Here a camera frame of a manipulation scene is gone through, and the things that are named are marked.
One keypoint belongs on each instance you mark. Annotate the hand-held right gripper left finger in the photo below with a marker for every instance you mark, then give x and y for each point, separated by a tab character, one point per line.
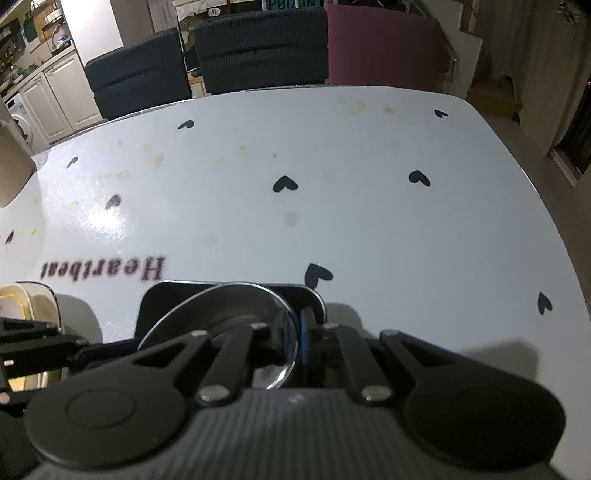
256	339

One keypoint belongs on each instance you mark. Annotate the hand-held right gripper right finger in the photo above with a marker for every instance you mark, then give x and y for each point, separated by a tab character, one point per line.
305	339

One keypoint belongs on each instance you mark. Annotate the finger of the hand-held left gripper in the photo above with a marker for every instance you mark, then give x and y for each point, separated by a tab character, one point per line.
51	348

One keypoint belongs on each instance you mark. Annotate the wooden steel kettle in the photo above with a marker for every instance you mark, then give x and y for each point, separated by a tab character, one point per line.
11	170

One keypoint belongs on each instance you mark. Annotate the white washing machine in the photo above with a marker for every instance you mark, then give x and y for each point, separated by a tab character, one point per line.
23	122

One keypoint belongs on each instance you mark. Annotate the white lower kitchen cabinet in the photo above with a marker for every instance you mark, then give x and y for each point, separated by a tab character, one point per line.
64	97

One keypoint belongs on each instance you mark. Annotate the dark blue chair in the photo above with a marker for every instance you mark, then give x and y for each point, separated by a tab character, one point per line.
263	46
138	74

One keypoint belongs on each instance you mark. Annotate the maroon chair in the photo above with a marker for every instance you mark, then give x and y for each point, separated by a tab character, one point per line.
388	46

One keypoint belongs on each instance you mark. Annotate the teal framed sign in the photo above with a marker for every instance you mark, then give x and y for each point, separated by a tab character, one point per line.
291	4

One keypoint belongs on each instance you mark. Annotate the dark glass door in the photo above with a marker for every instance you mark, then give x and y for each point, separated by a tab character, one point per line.
577	134

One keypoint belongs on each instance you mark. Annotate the pale long curtain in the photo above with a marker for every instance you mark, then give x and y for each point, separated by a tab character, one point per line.
549	69

